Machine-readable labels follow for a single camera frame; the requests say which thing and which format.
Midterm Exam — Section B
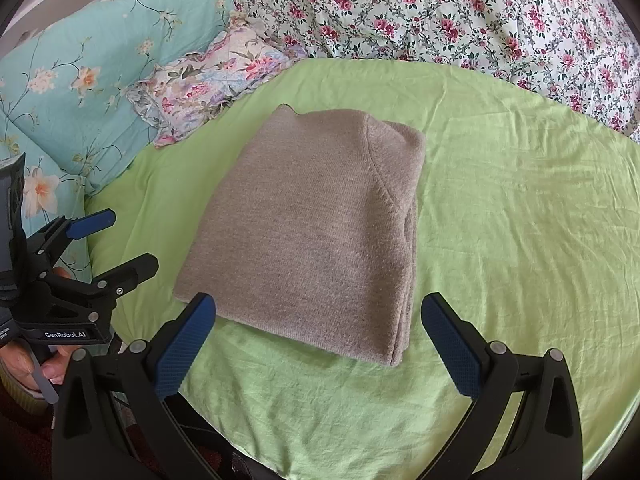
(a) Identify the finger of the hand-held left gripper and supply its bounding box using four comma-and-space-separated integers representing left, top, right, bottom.
25, 210, 117, 262
39, 252, 160, 312

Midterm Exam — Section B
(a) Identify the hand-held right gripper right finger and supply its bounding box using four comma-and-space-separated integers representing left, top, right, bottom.
420, 292, 583, 480

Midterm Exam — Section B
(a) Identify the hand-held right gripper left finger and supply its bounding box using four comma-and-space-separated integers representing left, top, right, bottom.
50, 292, 217, 480

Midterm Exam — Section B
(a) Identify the beige knit sweater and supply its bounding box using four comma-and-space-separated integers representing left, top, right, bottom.
172, 104, 428, 367

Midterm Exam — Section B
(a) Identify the person's left hand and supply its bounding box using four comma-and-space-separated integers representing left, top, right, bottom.
0, 342, 73, 401

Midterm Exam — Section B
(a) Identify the dark red cloth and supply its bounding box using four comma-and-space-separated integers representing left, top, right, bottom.
0, 385, 56, 480

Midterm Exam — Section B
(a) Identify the green bed sheet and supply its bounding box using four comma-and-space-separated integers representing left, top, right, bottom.
85, 57, 640, 480

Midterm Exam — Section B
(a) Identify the teal floral quilt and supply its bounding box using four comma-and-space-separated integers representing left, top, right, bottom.
0, 0, 241, 286

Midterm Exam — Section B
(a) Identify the pastel floral ruffled pillow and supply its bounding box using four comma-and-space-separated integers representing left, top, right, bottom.
127, 15, 301, 148

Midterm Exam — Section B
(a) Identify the white quilt with red flowers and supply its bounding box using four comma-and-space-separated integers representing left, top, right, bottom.
230, 0, 640, 136

